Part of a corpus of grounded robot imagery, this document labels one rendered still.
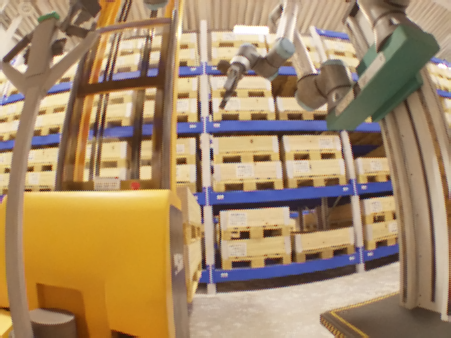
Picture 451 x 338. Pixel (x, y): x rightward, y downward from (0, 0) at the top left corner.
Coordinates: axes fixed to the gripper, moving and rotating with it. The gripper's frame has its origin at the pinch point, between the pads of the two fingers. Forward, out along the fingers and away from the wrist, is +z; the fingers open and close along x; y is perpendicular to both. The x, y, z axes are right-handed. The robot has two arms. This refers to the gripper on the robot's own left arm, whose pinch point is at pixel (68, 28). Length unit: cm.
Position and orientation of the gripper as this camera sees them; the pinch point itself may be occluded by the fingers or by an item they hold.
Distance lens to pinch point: 89.4
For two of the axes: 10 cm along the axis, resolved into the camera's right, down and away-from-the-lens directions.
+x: 0.6, 0.3, -10.0
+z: -4.6, 8.9, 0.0
